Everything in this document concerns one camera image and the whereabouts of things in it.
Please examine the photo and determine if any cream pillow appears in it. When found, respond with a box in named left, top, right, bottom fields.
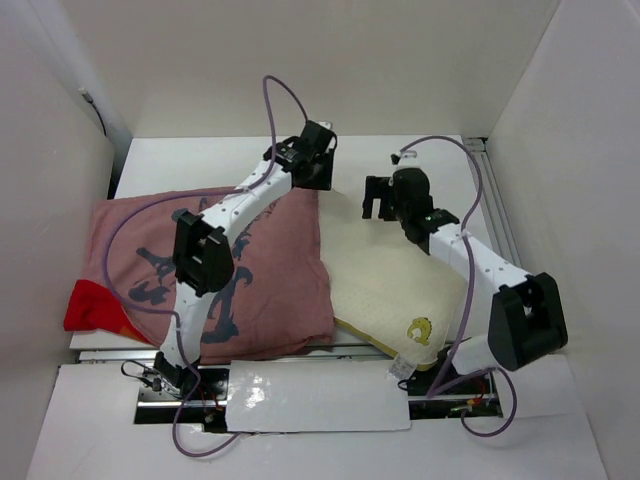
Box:
left=319, top=191, right=467, bottom=371

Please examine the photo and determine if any red patterned pillowcase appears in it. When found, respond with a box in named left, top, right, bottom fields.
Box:
left=63, top=188, right=334, bottom=364

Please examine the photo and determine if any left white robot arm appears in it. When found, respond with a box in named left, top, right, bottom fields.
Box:
left=154, top=120, right=338, bottom=399

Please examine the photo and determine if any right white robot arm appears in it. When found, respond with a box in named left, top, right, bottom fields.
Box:
left=362, top=167, right=568, bottom=392

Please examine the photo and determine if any white cover plate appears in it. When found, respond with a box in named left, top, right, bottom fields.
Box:
left=225, top=360, right=411, bottom=433

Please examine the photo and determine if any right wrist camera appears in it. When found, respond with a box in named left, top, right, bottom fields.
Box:
left=390, top=149, right=419, bottom=168

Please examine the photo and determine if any right aluminium side rail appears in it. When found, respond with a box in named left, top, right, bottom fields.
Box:
left=462, top=137, right=522, bottom=267

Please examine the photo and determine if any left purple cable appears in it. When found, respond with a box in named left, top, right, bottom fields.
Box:
left=99, top=74, right=314, bottom=457

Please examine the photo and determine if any purple cable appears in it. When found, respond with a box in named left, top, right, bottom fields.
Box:
left=99, top=74, right=314, bottom=457
left=397, top=135, right=516, bottom=437

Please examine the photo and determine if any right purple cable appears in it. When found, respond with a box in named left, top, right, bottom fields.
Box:
left=397, top=135, right=516, bottom=437

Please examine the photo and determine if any black wall cable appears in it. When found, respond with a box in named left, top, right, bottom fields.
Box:
left=79, top=87, right=109, bottom=136

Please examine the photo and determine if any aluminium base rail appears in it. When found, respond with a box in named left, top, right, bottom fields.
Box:
left=79, top=343, right=502, bottom=434

